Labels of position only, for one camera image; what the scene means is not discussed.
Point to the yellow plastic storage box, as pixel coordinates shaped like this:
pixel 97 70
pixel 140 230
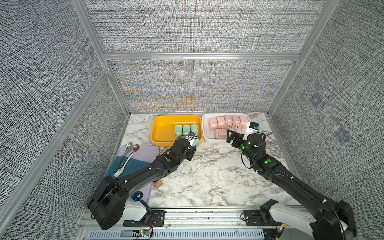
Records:
pixel 163 130

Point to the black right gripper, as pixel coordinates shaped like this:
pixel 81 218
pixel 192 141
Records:
pixel 240 138

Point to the teal cloth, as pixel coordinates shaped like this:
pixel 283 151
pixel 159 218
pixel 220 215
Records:
pixel 133 165

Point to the lilac plastic tray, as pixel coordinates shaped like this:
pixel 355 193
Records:
pixel 143 150

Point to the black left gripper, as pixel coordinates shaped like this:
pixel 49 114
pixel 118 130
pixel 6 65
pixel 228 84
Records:
pixel 191 152

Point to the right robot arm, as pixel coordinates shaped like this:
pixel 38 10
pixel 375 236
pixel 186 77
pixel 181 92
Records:
pixel 325 219

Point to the red spoon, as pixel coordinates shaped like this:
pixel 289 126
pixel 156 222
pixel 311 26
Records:
pixel 135 148

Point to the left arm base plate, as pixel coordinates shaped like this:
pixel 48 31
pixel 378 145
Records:
pixel 151 218

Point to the aluminium front rail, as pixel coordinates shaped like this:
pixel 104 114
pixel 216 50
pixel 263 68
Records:
pixel 193 223

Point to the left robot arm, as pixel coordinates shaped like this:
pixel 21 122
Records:
pixel 108 201

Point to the small brown jar black lid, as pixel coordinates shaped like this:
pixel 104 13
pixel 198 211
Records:
pixel 158 184

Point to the silver metal spoon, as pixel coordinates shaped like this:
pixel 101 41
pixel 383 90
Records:
pixel 126 153

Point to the blue round object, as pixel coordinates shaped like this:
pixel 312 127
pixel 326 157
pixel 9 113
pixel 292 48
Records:
pixel 137 196

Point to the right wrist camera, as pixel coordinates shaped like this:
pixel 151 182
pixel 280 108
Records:
pixel 251 127

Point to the pink pencil sharpener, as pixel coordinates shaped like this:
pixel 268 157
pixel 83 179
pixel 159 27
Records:
pixel 244 121

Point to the green sharpener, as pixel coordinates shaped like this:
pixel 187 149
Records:
pixel 178 131
pixel 195 143
pixel 186 129
pixel 195 129

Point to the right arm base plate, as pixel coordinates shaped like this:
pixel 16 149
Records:
pixel 256 218

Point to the white plastic storage box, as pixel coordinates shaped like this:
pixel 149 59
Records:
pixel 208 136

